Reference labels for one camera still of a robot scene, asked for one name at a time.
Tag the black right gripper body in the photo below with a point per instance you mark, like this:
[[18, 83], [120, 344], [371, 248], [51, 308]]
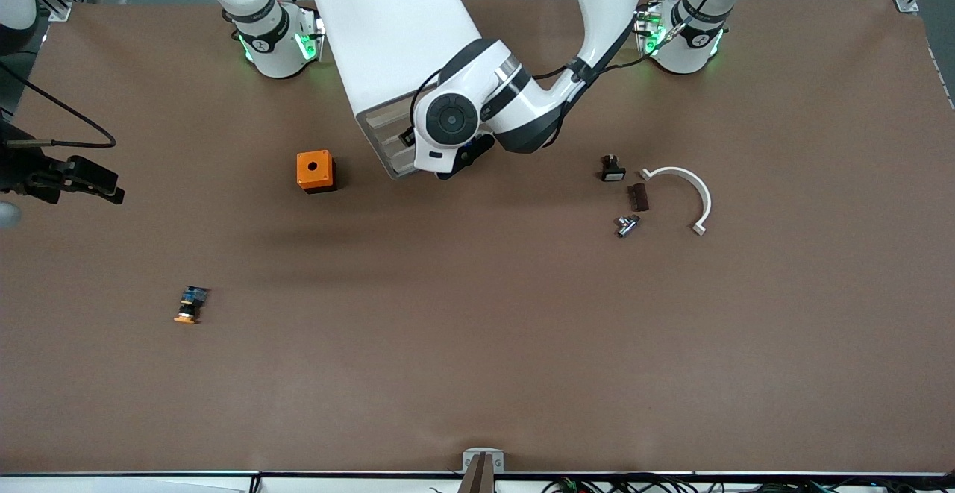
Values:
[[28, 174]]

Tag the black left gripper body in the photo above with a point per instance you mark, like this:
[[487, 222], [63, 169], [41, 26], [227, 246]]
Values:
[[408, 137]]

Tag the white plastic tray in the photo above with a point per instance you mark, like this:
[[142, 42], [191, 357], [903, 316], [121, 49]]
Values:
[[403, 165]]

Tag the yellow mushroom push button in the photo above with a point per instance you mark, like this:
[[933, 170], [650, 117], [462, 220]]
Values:
[[191, 306]]

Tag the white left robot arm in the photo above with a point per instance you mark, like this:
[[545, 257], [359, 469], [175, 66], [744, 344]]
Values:
[[522, 105]]

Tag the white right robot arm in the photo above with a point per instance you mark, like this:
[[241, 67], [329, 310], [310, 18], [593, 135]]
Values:
[[276, 53]]

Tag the silver metal fitting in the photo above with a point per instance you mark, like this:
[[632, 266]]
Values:
[[627, 226]]

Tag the small brown block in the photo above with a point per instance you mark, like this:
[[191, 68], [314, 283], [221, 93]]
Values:
[[639, 198]]

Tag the white curved plastic clamp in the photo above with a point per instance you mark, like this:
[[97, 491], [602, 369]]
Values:
[[675, 171]]

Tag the orange button enclosure box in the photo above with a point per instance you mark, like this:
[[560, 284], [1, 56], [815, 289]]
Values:
[[313, 168]]

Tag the black switch with white face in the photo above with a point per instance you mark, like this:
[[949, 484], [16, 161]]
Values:
[[613, 172]]

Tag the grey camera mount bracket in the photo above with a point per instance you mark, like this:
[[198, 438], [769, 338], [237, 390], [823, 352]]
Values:
[[483, 463]]

